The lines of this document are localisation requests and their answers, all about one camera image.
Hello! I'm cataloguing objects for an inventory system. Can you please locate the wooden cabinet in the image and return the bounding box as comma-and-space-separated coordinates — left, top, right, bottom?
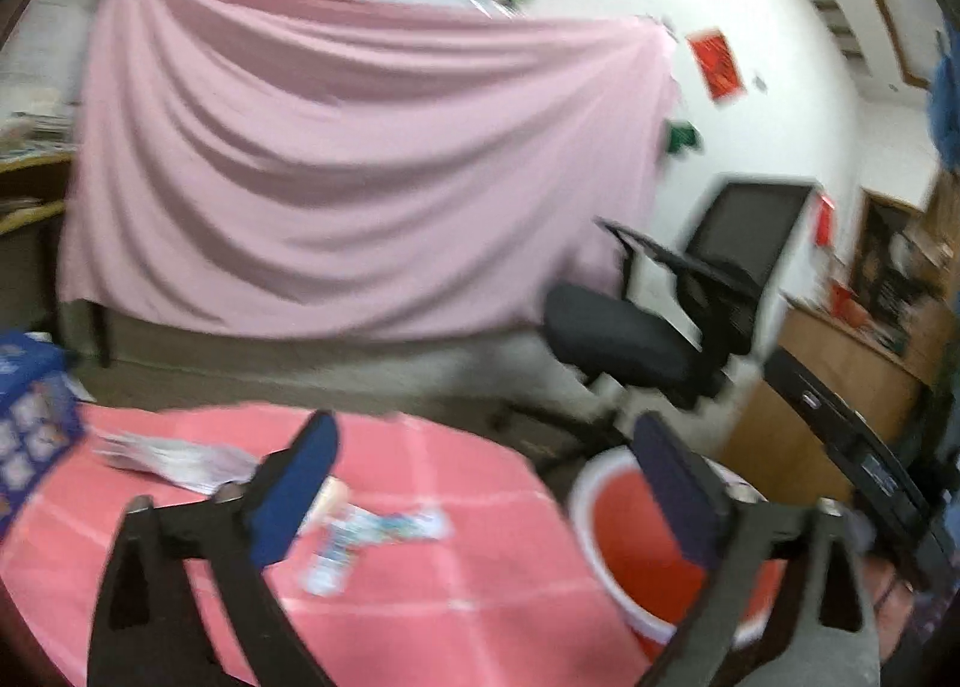
719, 300, 955, 505

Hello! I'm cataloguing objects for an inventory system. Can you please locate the red white plastic bin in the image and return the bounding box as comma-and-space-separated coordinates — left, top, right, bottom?
566, 443, 786, 661

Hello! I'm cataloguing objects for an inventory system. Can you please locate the crumpled grey white wrapper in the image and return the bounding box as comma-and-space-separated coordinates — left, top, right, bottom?
93, 433, 259, 497

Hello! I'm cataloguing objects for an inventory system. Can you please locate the white green medicine sachet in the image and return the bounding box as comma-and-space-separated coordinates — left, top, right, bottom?
301, 505, 452, 598

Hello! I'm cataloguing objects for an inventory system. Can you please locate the black mesh office chair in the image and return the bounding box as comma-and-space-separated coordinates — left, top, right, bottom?
490, 176, 820, 457

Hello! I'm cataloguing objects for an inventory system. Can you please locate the blue cardboard box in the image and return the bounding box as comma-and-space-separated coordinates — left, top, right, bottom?
0, 331, 85, 536

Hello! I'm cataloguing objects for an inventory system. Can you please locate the red fire extinguisher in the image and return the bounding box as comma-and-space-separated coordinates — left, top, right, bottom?
814, 193, 836, 248

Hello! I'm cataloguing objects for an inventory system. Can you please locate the blue dotted curtain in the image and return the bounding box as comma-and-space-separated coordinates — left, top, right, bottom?
928, 21, 960, 175

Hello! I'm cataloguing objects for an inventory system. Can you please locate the pink hanging cloth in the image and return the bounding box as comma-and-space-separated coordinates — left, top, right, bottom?
57, 0, 675, 343

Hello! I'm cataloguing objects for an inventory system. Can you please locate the wooden wall shelf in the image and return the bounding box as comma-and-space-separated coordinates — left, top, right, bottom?
2, 149, 75, 237

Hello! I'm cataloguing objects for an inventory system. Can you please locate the green wall decoration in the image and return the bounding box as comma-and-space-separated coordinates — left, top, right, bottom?
664, 121, 703, 155

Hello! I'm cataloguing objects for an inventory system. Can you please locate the red paper wall sign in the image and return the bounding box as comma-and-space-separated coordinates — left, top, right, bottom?
686, 29, 745, 102

